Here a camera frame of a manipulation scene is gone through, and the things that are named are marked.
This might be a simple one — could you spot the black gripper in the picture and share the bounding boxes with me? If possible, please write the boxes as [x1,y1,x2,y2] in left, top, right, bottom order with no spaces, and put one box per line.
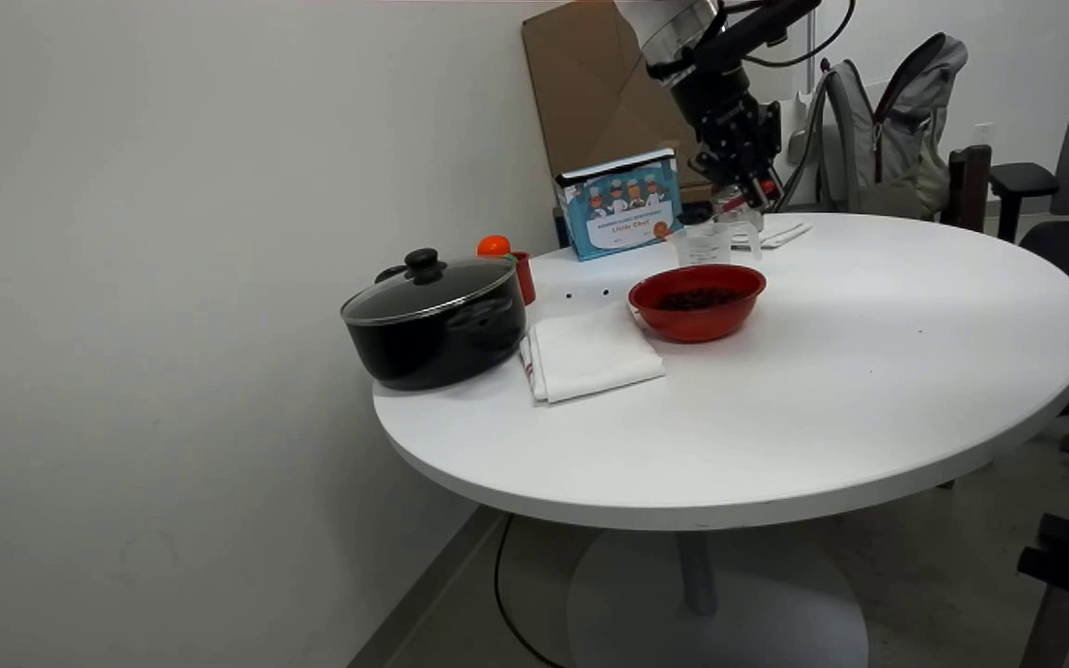
[668,60,788,206]

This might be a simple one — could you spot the red handled spoon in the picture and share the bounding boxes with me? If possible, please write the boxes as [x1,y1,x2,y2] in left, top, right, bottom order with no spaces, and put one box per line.
[677,183,772,268]

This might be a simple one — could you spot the red bowl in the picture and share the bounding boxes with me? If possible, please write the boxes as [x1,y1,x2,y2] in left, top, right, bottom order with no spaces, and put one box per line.
[623,261,772,348]

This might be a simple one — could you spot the small metal cup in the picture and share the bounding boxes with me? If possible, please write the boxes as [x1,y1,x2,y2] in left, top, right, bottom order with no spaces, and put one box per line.
[718,196,769,240]

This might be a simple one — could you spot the white leaning panel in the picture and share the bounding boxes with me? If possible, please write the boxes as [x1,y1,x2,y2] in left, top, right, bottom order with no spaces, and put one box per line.
[777,94,813,206]

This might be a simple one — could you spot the white flat napkin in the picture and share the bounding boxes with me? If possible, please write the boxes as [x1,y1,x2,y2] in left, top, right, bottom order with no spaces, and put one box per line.
[732,215,818,256]

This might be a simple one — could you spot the blue printed box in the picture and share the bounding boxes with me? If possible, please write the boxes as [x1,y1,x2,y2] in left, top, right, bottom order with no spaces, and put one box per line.
[552,144,688,268]

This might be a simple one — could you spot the dark brown beans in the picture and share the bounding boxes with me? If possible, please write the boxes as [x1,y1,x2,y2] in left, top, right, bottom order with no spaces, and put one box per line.
[654,287,743,314]

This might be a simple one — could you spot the grey backpack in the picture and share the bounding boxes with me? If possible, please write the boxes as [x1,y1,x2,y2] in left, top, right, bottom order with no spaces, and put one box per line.
[780,30,974,223]

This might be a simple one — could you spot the brown wooden chair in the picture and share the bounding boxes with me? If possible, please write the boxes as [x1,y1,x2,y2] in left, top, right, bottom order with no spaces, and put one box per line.
[942,141,1000,235]

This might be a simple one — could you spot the white folded cloth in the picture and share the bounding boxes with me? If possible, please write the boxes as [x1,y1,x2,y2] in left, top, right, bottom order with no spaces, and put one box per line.
[517,301,671,407]

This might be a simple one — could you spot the red bottle orange cap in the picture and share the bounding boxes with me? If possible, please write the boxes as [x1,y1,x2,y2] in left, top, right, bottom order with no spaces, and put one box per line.
[477,235,541,309]

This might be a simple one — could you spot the glass pot lid black knob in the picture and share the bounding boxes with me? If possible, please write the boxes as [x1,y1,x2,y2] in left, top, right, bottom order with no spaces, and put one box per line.
[343,244,524,331]

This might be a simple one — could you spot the black cooking pot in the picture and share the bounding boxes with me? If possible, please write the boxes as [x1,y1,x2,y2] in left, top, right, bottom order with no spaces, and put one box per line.
[339,287,530,397]

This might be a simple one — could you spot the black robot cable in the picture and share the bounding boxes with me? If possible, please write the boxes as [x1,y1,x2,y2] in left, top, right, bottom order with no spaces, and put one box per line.
[743,0,863,75]

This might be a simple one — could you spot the white table pedestal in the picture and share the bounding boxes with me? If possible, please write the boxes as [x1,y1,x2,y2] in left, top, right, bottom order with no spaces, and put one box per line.
[563,527,874,668]

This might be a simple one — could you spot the black floor cable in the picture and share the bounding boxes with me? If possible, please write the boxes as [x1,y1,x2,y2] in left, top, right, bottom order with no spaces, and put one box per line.
[488,512,563,668]

